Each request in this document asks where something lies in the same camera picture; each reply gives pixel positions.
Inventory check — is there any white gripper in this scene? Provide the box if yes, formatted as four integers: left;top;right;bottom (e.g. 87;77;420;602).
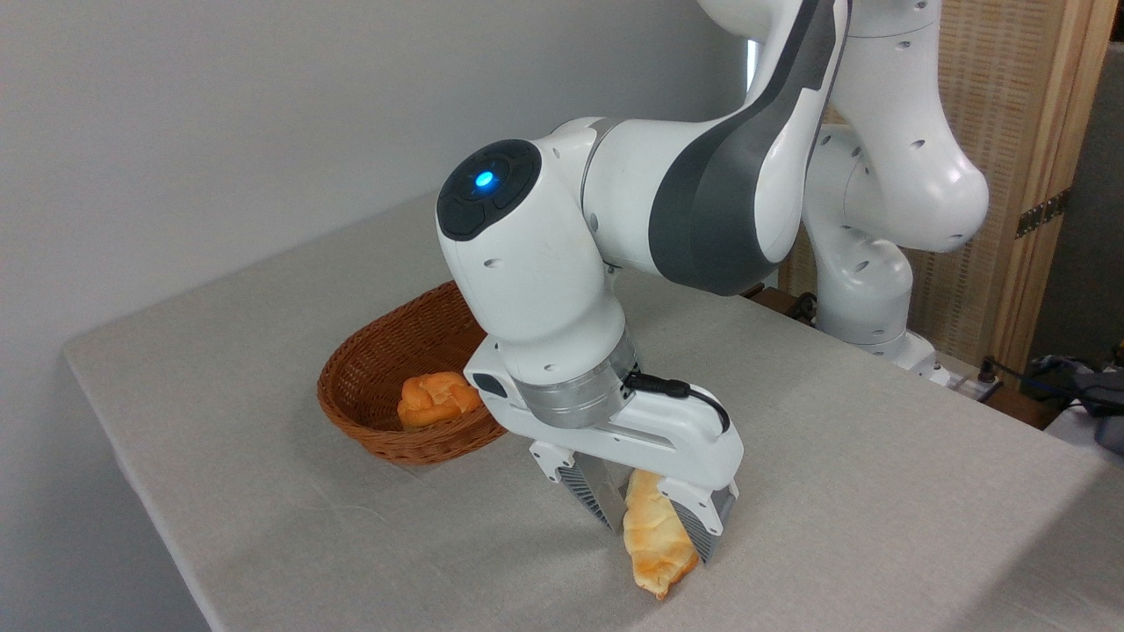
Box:
464;338;745;565

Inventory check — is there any long braided bread loaf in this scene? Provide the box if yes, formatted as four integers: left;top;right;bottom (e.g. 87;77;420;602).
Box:
622;468;701;601

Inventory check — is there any small round orange bread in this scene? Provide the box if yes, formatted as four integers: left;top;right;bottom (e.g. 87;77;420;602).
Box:
397;371;483;430

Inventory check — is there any brown oval wicker basket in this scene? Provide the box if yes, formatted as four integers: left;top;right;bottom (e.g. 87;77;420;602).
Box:
317;281;508;466

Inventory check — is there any grey tablecloth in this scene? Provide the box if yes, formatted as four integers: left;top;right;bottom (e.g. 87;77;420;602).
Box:
63;191;1124;632

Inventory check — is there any dark grey bundle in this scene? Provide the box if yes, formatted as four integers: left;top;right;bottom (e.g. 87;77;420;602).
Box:
1019;354;1124;457

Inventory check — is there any metal screen hinge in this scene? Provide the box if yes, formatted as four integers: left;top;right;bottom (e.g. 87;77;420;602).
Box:
1016;189;1070;240

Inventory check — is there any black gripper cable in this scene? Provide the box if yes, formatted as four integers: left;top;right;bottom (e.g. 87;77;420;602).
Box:
623;371;731;434

